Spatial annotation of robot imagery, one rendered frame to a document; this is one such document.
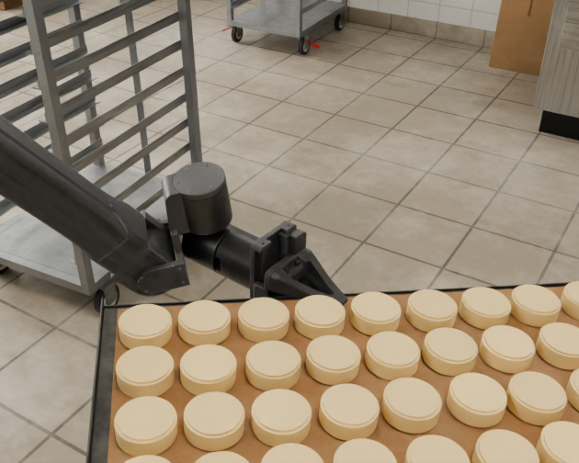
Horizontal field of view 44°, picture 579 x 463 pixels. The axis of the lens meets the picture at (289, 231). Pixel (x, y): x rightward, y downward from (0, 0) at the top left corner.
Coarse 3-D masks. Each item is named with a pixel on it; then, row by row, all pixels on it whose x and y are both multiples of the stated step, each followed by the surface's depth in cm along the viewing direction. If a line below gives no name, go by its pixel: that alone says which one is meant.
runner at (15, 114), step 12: (84, 72) 252; (60, 84) 243; (72, 84) 248; (84, 84) 250; (36, 96) 235; (60, 96) 241; (12, 108) 227; (24, 108) 231; (36, 108) 233; (12, 120) 226
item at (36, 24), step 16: (32, 0) 165; (32, 16) 167; (32, 32) 169; (32, 48) 172; (48, 48) 173; (48, 64) 174; (48, 80) 176; (48, 96) 178; (48, 112) 181; (64, 128) 185; (64, 144) 187; (64, 160) 188; (80, 256) 206; (80, 272) 209
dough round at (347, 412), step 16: (352, 384) 62; (336, 400) 61; (352, 400) 61; (368, 400) 61; (320, 416) 61; (336, 416) 59; (352, 416) 59; (368, 416) 59; (336, 432) 59; (352, 432) 59; (368, 432) 60
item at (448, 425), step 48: (240, 336) 70; (288, 336) 70; (480, 336) 72; (240, 384) 64; (384, 384) 65; (432, 384) 66; (384, 432) 61; (432, 432) 61; (480, 432) 61; (528, 432) 62
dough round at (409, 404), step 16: (400, 384) 63; (416, 384) 63; (384, 400) 61; (400, 400) 61; (416, 400) 61; (432, 400) 61; (384, 416) 62; (400, 416) 60; (416, 416) 60; (432, 416) 60; (416, 432) 60
